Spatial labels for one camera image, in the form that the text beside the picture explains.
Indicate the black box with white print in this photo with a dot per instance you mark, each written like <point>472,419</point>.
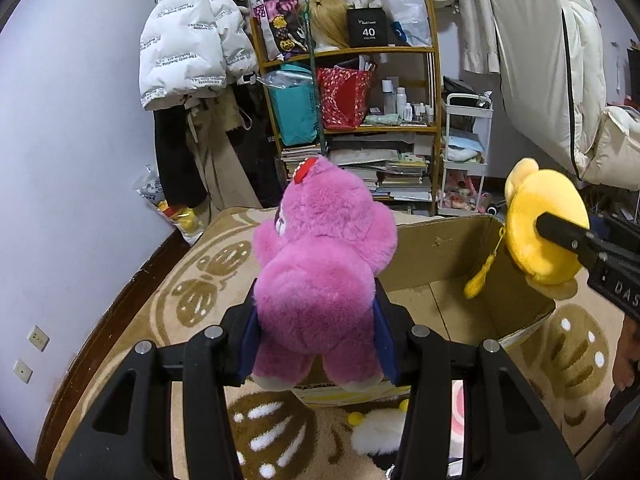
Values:
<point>367,27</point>

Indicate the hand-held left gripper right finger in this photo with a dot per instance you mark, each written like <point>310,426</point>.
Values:
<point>385,345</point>

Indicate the mint green pouch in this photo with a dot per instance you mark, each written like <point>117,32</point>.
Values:
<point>382,119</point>

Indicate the pile of pink toys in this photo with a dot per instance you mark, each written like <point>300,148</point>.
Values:
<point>462,195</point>

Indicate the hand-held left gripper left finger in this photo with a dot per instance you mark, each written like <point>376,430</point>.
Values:
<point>247,350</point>

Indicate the teal bag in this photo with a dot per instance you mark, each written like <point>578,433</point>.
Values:
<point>295,110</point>

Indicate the light blue cushion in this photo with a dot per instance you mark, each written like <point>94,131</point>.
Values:
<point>465,147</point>

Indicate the green pole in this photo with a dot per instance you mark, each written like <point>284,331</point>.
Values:
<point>316,90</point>

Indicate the clear plastic bag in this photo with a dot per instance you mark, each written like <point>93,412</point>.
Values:
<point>407,5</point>

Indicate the pink plastic-wrapped toy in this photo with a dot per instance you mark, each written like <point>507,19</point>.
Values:
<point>459,410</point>

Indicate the pink plush bear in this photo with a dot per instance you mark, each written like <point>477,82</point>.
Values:
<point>320,270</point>

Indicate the cream quilted bedding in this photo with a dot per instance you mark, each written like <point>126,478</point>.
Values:
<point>617,150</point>

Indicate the stack of books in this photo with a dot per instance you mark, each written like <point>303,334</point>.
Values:
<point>395,170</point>

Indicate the black hanging garment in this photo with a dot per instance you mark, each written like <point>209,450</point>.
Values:
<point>175,155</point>

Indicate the white garment cover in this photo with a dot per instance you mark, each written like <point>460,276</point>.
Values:
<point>535,60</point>

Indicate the white and yellow plush toy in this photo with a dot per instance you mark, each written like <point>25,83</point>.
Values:
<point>375,430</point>

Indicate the wooden shelf unit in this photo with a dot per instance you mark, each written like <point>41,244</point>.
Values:
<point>435,110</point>

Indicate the red paper bag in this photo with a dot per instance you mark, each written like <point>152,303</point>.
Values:
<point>345,97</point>

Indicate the cardboard box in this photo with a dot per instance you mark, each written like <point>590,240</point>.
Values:
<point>450,250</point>

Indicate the blonde wig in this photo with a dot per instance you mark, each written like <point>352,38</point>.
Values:
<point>330,22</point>

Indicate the plastic bag with yellow items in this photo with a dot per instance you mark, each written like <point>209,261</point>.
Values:
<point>172,210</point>

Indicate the white wall socket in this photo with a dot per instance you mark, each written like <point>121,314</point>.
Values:
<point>23,371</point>
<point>38,338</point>

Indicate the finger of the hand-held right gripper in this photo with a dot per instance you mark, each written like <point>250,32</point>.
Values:
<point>565,235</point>

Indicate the black pink printed bag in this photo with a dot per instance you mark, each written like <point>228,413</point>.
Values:
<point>280,25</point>

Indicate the white rolling cart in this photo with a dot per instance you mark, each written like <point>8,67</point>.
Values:
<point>487,120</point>

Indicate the beige patterned rug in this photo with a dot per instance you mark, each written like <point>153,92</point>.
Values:
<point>210,280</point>

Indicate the white puffer jacket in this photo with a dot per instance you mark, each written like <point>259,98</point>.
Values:
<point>190,35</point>

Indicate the beige coat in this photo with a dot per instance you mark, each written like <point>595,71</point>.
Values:
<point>220,160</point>

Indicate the group of white bottles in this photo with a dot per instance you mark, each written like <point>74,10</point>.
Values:
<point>402,102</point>

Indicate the person's right hand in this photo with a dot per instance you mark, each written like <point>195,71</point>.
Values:
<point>627,355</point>

